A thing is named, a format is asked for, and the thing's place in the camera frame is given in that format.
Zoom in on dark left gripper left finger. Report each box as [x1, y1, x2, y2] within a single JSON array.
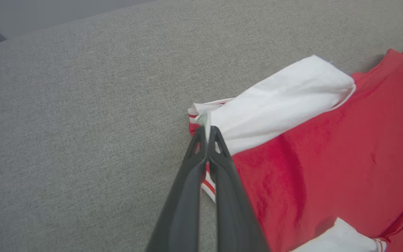
[[146, 126, 208, 252]]

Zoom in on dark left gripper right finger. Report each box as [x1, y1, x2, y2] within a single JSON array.
[[208, 126, 270, 252]]

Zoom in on red white Bulls 23 jersey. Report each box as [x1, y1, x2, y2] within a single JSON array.
[[188, 49, 403, 252]]

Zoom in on grey fabric sofa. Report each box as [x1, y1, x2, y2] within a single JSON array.
[[0, 0, 403, 252]]

